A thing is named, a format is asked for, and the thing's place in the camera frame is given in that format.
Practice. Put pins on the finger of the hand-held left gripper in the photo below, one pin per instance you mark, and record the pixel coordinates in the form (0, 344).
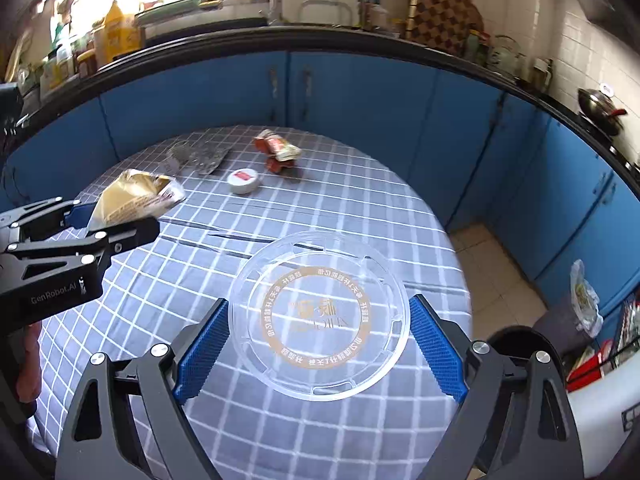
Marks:
(125, 237)
(80, 216)

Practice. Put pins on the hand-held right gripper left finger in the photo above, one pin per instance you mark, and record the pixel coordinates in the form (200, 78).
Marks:
(202, 355)

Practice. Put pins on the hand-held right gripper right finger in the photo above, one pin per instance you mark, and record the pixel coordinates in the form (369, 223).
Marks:
(437, 355)

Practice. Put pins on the cream snack packet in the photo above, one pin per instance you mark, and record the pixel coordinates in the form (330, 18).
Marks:
(130, 195)

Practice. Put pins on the clear plastic lid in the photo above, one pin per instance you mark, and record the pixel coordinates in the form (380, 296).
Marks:
(320, 310)

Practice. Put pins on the person's left forearm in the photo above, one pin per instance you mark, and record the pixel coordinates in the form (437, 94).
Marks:
(27, 370)

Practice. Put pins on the clear plastic wrapper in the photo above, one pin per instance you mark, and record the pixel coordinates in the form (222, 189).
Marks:
(210, 157)

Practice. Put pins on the small white round tub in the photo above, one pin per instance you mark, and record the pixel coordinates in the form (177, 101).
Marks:
(243, 181)

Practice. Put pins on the red box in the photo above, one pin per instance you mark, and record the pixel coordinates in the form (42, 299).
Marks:
(590, 365)

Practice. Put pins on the clear plastic bag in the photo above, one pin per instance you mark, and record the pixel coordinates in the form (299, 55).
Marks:
(585, 300)

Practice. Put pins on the red brown wrapper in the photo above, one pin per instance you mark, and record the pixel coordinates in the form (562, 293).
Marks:
(277, 150)

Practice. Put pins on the round table with checked cloth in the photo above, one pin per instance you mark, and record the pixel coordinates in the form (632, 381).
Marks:
(350, 200)

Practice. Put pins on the yellow detergent bottle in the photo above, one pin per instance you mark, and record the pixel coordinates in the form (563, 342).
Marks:
(120, 35)

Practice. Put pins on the blue base cabinets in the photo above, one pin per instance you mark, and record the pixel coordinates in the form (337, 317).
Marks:
(375, 105)

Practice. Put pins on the steel wok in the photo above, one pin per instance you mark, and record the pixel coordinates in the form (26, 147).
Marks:
(597, 107)

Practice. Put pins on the black kitchen countertop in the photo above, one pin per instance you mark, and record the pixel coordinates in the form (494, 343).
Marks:
(350, 45)

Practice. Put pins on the checkered cutting board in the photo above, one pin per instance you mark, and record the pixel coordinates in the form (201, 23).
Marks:
(440, 5)

